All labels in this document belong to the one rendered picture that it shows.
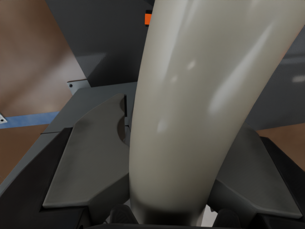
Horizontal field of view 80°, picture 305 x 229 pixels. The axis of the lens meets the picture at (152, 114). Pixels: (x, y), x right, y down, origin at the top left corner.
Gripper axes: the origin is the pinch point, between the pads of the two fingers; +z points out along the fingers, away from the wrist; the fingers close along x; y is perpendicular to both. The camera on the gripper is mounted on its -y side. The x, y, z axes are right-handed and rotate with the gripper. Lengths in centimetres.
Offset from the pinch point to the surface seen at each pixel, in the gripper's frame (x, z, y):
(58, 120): -44, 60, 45
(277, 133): 88, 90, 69
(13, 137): -107, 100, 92
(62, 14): -46, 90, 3
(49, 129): -46, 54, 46
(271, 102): 72, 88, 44
